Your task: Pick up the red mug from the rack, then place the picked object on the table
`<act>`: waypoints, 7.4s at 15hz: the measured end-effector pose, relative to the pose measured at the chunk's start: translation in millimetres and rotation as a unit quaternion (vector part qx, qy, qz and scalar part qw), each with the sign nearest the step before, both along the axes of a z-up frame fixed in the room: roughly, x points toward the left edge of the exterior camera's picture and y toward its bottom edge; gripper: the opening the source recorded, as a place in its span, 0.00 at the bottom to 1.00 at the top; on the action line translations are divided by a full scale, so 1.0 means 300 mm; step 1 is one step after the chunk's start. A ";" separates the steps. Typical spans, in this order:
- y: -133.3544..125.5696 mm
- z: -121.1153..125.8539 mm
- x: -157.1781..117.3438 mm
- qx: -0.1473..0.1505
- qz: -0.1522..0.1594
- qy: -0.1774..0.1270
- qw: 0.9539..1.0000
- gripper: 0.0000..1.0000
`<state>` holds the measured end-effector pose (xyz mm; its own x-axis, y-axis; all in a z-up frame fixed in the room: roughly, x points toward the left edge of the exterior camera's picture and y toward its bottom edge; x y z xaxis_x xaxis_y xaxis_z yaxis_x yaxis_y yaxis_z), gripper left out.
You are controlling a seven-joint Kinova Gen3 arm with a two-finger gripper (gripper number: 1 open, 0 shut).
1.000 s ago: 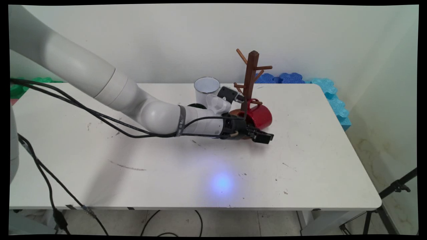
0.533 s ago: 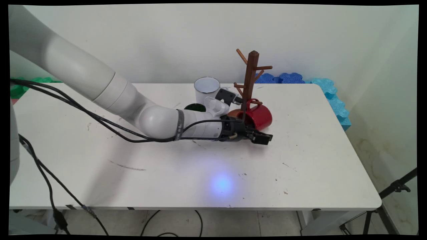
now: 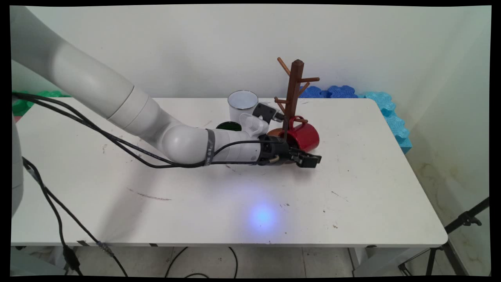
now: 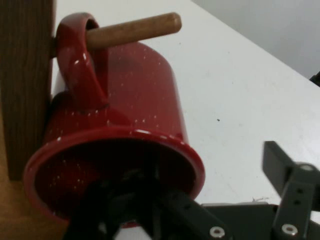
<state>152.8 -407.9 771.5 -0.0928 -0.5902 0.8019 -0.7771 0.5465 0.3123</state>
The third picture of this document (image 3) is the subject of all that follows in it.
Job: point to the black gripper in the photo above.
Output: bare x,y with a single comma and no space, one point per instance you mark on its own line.
274,150

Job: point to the red enamel mug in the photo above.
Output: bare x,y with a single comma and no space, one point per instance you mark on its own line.
305,137

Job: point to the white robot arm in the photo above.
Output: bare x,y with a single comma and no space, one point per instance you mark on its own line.
90,78

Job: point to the blue foam puzzle mat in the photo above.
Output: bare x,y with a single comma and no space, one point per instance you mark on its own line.
342,92
313,93

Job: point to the brown wooden mug tree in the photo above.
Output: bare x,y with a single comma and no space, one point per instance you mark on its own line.
294,86

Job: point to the white enamel mug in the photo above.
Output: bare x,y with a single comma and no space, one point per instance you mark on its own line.
242,111

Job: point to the dark green mug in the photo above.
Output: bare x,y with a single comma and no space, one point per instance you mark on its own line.
229,126

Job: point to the cyan foam puzzle mat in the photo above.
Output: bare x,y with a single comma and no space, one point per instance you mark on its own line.
399,133
379,102

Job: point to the white table leg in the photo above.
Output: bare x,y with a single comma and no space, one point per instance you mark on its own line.
375,262

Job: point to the black tripod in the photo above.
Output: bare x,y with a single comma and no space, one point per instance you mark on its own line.
465,218

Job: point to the green foam puzzle mat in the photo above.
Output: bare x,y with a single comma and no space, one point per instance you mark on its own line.
21,105

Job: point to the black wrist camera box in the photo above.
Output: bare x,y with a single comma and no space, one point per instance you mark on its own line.
266,111

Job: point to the white ribbed camera mount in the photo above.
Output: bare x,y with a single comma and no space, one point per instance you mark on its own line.
254,124

